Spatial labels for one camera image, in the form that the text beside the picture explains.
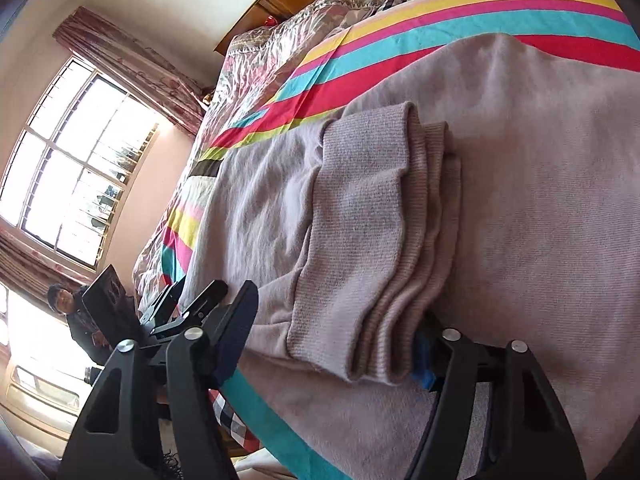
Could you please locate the pink floral curtain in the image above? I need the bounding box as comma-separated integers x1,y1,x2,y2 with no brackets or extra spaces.
0,227,97,293
52,6,215,137

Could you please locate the mauve sweatshirt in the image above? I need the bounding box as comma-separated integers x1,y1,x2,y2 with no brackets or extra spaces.
187,35,640,480

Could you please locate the pink patterned quilt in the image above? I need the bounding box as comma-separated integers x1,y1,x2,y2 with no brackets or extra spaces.
132,0,407,303

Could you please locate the barred window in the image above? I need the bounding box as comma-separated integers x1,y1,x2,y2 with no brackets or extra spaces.
0,57,162,270

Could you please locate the striped colourful blanket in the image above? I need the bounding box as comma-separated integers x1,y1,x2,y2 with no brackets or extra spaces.
132,0,638,480

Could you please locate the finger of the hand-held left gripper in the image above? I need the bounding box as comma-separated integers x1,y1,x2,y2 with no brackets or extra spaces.
150,280,229,337
139,274,187,326

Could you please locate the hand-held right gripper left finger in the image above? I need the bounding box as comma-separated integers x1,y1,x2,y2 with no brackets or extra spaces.
56,280,260,480

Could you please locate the checked cloth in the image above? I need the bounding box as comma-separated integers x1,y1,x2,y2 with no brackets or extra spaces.
212,389,262,450

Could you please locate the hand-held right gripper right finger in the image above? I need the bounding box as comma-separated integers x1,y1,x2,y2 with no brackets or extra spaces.
402,329,587,480

